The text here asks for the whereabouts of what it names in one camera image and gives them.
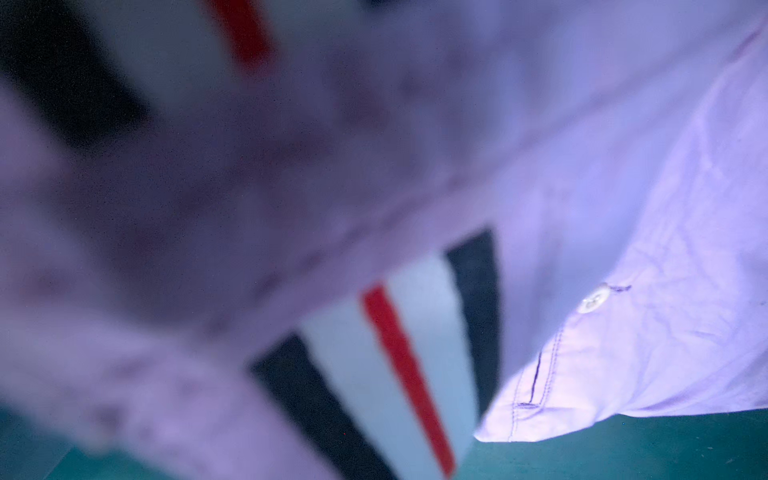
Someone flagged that purple pants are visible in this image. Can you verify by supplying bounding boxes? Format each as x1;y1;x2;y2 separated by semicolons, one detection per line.
1;1;767;479

